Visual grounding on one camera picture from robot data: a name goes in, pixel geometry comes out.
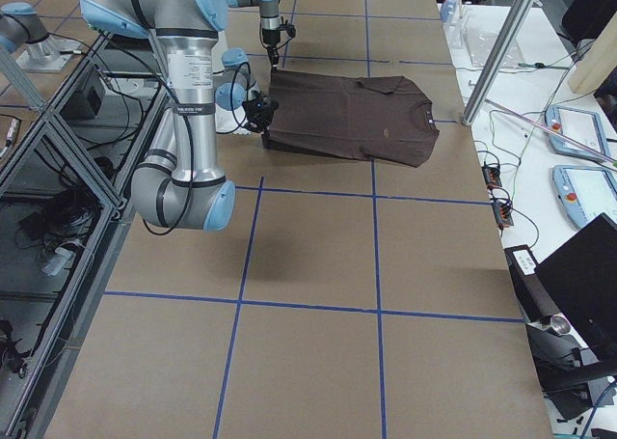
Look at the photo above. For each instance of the aluminium frame post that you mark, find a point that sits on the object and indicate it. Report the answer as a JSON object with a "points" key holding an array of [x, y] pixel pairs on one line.
{"points": [[507, 34]]}

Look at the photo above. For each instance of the teach pendant tablet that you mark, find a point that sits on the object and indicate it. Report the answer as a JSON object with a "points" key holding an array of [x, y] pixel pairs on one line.
{"points": [[585, 193], [583, 126]]}

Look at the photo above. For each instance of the near teach pendant tablet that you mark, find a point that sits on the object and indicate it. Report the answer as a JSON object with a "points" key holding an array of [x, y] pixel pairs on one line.
{"points": [[585, 193]]}

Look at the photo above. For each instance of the dark brown t-shirt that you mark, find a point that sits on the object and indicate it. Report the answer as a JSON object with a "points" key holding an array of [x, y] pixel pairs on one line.
{"points": [[359, 118]]}

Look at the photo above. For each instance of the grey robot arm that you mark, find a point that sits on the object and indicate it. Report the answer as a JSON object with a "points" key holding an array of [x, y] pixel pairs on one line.
{"points": [[266, 8], [180, 184]]}

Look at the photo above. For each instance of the clear acrylic tray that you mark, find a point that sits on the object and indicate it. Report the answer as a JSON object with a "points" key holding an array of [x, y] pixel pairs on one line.
{"points": [[471, 30]]}

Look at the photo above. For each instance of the long reacher grabber tool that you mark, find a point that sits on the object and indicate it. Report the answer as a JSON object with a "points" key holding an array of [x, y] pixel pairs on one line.
{"points": [[558, 134]]}

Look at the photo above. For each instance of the black laptop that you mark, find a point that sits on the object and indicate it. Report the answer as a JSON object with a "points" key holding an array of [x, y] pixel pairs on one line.
{"points": [[580, 278]]}

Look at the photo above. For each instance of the far teach pendant tablet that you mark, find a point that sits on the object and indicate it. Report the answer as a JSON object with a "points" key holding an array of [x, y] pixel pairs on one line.
{"points": [[583, 126]]}

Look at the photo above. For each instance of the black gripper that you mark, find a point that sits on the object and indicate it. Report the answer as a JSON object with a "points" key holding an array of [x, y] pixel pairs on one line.
{"points": [[263, 117], [271, 40]]}

